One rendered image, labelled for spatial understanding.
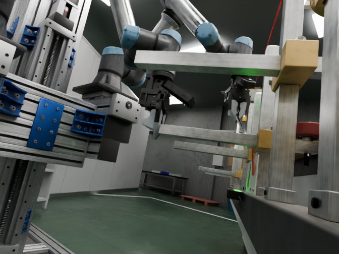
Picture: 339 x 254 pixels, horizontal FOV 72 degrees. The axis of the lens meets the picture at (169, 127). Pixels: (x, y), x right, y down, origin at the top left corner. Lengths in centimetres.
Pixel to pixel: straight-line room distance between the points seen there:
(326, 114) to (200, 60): 29
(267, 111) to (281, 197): 35
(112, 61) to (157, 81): 43
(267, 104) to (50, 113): 74
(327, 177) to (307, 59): 26
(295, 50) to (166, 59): 24
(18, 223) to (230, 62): 94
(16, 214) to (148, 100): 68
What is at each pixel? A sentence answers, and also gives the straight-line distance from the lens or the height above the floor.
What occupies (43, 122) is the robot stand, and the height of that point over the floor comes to 82.
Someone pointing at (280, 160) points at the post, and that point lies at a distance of 47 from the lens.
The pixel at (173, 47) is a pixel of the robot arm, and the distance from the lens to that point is 80.
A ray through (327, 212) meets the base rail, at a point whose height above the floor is 71.
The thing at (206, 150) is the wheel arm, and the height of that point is 83.
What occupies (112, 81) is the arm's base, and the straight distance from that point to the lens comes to 112.
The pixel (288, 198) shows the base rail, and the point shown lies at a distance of 47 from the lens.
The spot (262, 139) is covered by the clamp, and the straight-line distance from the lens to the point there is 65.
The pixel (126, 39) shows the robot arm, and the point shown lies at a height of 110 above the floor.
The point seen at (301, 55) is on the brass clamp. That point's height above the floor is 94.
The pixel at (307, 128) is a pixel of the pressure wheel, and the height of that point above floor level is 89.
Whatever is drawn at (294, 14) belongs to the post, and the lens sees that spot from 59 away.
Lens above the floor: 71
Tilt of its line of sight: 11 degrees up
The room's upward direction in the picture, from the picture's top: 10 degrees clockwise
